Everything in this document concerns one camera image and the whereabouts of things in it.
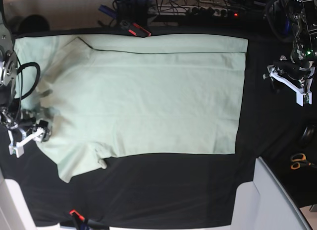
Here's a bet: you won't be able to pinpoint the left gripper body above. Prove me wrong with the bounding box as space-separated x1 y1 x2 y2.
273 56 315 79

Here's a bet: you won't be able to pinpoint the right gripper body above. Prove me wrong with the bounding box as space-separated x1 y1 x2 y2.
0 108 36 138

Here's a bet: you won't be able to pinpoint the light green T-shirt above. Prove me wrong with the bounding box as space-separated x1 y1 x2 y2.
14 34 248 182

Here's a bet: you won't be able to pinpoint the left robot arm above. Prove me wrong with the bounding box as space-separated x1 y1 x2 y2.
265 0 317 93

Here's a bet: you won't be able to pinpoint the black tape roll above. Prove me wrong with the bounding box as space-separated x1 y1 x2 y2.
298 124 317 147

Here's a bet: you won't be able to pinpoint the white chair left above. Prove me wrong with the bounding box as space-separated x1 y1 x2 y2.
0 172 37 230

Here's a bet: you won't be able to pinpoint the white chair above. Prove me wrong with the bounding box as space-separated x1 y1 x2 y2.
230 158 311 230
0 172 37 230

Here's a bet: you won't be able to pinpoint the red clamp bottom edge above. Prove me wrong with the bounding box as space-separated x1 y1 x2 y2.
69 209 109 230

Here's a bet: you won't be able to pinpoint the white chair right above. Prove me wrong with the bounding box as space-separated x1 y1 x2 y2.
230 158 311 230

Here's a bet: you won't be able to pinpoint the white power strip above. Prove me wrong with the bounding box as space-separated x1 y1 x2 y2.
148 5 228 17

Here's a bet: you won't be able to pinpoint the black table cloth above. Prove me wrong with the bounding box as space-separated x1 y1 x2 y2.
0 35 317 229

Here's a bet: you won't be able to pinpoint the black and red clamp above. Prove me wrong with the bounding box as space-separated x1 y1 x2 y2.
120 20 152 38

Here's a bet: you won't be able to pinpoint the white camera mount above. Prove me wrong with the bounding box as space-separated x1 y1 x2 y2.
263 65 315 107
8 126 43 158

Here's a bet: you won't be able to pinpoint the orange handled scissors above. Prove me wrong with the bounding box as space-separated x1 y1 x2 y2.
290 153 317 170

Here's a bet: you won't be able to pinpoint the blue handle clamp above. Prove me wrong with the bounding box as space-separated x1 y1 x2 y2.
98 5 117 19

